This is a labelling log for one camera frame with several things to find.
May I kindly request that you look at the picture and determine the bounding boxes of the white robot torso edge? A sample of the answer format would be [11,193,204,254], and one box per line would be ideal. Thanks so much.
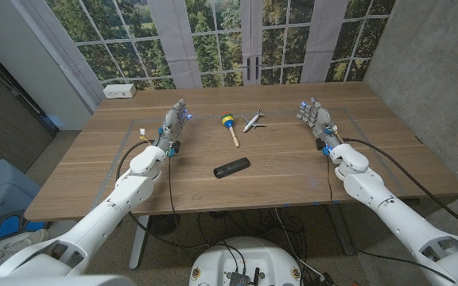
[0,273,137,286]

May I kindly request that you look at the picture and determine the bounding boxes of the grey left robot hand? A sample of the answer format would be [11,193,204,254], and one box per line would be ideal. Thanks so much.
[154,99,193,158]

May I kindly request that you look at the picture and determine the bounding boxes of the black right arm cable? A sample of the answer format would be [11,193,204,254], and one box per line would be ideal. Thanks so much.
[342,137,458,239]

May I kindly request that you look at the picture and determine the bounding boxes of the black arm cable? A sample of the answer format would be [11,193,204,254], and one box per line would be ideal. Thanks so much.
[342,137,458,239]
[115,138,154,182]

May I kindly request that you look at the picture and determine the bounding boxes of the white power strip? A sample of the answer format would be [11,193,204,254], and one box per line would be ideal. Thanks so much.
[103,83,138,99]

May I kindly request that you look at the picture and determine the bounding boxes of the white toy airplane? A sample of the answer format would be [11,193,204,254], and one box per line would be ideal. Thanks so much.
[240,106,267,133]

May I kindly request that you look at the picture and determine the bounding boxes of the white sneaker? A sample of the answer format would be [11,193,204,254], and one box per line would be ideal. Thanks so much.
[0,228,50,259]

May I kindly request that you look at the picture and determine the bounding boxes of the printed window backdrop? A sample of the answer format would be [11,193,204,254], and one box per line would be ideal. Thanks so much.
[45,0,397,91]

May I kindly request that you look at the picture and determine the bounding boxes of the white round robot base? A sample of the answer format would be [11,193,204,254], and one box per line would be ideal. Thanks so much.
[188,237,303,286]

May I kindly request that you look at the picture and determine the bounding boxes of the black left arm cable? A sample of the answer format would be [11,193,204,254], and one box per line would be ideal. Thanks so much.
[115,138,154,182]

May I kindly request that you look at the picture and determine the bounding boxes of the colourful wooden maraca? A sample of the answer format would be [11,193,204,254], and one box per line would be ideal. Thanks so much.
[219,112,241,149]

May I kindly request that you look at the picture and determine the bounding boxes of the white floor cable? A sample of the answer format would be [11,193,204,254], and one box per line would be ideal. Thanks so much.
[274,207,328,281]

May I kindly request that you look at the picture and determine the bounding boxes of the blue and black pad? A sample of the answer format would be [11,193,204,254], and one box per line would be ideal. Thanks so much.
[0,209,49,242]

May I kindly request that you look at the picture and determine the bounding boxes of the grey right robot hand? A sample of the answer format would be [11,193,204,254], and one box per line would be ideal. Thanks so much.
[296,97,344,154]

